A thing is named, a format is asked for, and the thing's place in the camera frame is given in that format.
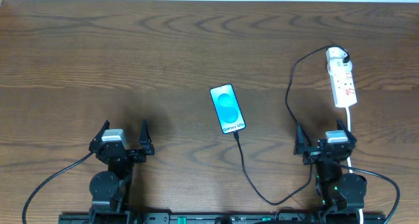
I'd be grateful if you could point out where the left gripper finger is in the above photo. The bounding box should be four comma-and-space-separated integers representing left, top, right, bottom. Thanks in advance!
138, 120, 152, 149
90, 120, 110, 146

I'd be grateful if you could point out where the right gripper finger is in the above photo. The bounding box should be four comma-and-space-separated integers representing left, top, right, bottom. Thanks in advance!
337, 119, 357, 145
294, 123, 305, 154

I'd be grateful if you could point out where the blue Samsung Galaxy smartphone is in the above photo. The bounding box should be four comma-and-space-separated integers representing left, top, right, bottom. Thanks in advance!
209, 84, 246, 134

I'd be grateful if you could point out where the black USB charging cable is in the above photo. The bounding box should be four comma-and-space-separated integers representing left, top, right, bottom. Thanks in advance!
232, 44, 351, 206

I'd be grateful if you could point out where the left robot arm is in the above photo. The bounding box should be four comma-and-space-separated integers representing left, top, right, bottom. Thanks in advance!
88, 121, 155, 223

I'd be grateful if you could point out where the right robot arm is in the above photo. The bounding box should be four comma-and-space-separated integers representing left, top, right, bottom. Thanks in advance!
294, 120, 367, 223

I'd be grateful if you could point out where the white USB charger plug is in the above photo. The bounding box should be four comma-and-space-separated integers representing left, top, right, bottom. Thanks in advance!
326, 47, 350, 64

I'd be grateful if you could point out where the white power strip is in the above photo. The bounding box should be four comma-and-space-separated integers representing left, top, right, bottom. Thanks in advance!
327, 59, 357, 108

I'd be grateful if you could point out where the white power strip cord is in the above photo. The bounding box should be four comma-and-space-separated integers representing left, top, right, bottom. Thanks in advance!
345, 106, 365, 224

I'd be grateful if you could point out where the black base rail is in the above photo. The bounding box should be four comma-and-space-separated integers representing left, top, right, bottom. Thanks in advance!
58, 212, 386, 224

